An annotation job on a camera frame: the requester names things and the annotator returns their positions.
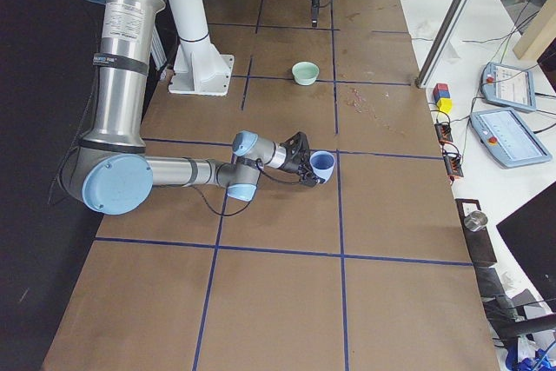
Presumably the blue-grey plastic cup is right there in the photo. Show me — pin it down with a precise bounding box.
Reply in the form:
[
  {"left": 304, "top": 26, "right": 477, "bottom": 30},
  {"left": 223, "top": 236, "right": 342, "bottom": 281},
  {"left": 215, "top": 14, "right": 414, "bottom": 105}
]
[{"left": 309, "top": 150, "right": 335, "bottom": 183}]

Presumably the light green bowl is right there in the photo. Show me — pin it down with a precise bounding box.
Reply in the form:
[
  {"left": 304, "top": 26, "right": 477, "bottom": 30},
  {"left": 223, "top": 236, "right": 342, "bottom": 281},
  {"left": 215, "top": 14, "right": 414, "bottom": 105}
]
[{"left": 291, "top": 62, "right": 320, "bottom": 86}]

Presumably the black power adapter far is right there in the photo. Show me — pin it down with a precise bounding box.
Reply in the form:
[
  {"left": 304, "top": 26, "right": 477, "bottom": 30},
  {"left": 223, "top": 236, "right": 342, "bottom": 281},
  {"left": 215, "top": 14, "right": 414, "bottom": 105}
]
[{"left": 442, "top": 151, "right": 464, "bottom": 181}]

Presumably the red cube block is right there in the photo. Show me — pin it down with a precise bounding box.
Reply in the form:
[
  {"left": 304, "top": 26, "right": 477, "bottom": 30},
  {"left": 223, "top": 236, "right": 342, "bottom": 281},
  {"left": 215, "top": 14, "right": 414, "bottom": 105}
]
[{"left": 434, "top": 83, "right": 449, "bottom": 94}]

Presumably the blue cube block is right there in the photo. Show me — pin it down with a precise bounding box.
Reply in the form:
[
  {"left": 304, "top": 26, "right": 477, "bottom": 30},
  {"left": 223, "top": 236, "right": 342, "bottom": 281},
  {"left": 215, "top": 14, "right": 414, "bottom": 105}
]
[{"left": 433, "top": 89, "right": 451, "bottom": 103}]

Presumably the yellow cube block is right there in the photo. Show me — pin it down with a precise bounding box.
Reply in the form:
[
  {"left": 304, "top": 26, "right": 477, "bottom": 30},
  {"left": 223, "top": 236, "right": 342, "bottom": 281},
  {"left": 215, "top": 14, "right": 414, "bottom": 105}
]
[{"left": 436, "top": 97, "right": 453, "bottom": 114}]

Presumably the metal cup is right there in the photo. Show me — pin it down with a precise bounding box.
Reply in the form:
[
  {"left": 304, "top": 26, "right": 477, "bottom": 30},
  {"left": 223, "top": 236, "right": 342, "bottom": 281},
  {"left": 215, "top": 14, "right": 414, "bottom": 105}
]
[{"left": 463, "top": 210, "right": 488, "bottom": 232}]

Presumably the black box under cup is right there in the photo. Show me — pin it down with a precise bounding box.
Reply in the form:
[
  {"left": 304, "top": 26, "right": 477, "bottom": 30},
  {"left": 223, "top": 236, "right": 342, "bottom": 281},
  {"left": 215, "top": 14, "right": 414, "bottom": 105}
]
[{"left": 455, "top": 198, "right": 497, "bottom": 268}]

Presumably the near teach pendant tablet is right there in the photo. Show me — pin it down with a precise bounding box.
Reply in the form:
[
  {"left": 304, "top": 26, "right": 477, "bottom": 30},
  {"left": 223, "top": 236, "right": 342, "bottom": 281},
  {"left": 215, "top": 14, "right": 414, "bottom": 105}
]
[{"left": 470, "top": 108, "right": 553, "bottom": 169}]

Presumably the teach pendant tablet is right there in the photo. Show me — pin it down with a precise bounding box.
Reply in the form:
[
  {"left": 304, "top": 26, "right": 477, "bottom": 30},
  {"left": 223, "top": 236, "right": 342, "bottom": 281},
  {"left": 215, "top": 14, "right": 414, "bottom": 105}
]
[
  {"left": 480, "top": 62, "right": 537, "bottom": 112},
  {"left": 470, "top": 108, "right": 553, "bottom": 169}
]

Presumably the far teach pendant tablet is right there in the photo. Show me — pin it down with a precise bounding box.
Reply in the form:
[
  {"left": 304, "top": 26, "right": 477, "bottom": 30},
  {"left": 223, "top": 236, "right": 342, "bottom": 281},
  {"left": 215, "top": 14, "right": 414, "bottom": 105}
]
[{"left": 480, "top": 62, "right": 537, "bottom": 112}]

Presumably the wooden board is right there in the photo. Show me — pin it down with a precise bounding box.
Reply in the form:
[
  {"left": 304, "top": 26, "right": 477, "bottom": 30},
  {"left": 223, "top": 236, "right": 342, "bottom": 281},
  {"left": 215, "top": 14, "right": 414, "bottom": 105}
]
[{"left": 513, "top": 0, "right": 555, "bottom": 61}]

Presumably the black monitor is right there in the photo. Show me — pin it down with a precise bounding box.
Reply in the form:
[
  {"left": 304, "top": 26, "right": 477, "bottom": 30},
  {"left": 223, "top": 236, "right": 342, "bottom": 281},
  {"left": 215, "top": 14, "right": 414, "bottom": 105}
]
[{"left": 497, "top": 183, "right": 556, "bottom": 300}]

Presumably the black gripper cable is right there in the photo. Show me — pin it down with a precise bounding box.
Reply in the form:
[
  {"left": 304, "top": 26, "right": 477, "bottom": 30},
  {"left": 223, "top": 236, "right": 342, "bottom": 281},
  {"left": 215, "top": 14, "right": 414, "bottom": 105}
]
[{"left": 190, "top": 157, "right": 305, "bottom": 217}]

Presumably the aluminium frame post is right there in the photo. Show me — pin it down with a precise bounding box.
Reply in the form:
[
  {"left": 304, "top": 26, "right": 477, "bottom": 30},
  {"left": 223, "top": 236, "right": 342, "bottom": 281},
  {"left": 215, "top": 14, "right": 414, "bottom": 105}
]
[{"left": 415, "top": 0, "right": 469, "bottom": 88}]

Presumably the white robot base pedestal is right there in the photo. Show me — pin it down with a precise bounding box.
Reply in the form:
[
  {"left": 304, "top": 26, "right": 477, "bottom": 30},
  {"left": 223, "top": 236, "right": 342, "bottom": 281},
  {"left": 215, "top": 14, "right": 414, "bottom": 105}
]
[{"left": 169, "top": 0, "right": 235, "bottom": 96}]

